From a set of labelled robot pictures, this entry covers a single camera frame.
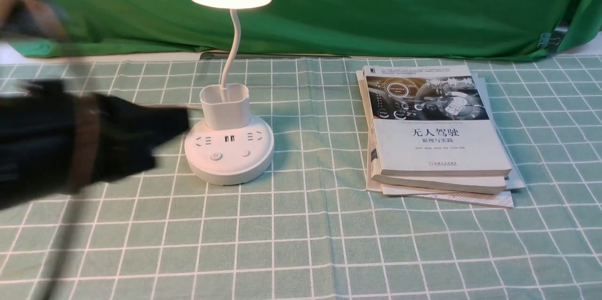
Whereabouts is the metal binder clip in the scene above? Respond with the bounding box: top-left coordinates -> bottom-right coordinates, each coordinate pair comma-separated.
537,32 -> 565,55

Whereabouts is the black gloved hand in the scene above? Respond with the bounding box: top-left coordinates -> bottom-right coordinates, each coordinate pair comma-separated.
92,94 -> 190,183

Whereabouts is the white desk lamp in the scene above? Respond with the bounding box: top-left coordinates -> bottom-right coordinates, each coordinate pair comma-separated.
184,0 -> 275,186

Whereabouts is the bottom book in stack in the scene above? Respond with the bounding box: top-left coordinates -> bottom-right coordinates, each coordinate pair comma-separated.
366,137 -> 526,209

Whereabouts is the green backdrop cloth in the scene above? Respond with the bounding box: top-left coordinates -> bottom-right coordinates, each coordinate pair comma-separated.
52,0 -> 601,60

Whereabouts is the book in stack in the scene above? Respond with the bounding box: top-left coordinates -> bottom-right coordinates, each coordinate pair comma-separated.
356,71 -> 509,195
366,137 -> 526,209

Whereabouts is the green checkered tablecloth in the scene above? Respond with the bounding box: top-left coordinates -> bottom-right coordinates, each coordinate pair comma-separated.
0,55 -> 602,300

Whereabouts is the white top book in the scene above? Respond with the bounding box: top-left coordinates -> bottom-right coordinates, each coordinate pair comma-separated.
363,65 -> 512,176

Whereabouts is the middle book in stack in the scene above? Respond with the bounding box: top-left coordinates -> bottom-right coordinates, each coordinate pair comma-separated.
356,71 -> 509,195

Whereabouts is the black sleeved forearm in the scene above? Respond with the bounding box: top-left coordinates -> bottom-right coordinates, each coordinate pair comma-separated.
0,79 -> 100,209

